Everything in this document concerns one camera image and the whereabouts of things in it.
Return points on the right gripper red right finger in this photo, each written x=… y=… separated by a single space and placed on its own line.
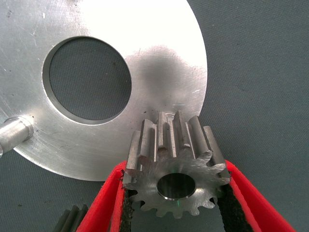
x=251 y=207

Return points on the dark grey table cloth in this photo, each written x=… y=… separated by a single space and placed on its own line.
x=253 y=72

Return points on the white round pegged plate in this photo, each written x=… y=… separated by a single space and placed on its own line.
x=157 y=36

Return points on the small steel planetary gear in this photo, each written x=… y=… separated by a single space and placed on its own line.
x=149 y=188
x=72 y=217

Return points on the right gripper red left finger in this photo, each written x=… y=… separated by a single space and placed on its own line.
x=101 y=207

